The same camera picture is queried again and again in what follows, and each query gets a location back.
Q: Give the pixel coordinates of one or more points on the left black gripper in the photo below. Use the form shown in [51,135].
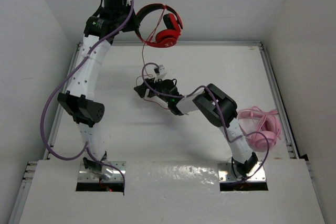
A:
[130,22]

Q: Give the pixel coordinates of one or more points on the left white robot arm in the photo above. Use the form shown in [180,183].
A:
[78,100]

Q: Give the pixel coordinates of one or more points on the metal base plate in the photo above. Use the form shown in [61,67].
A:
[228,173]
[108,174]

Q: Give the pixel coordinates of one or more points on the red black headphones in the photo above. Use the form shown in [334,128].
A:
[165,38]

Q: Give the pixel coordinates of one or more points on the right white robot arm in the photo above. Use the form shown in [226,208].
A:
[217,107]

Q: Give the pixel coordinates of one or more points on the aluminium table frame rail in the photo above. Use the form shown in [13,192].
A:
[171,161]

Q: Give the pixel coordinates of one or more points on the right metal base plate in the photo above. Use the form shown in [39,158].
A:
[228,173]

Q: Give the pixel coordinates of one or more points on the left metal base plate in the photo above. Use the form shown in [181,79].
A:
[108,174]

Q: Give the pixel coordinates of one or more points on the pink headphones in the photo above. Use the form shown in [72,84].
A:
[266,124]

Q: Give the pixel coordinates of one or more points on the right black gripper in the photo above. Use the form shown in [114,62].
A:
[152,82]

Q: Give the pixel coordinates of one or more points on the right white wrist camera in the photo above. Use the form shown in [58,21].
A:
[160,72]

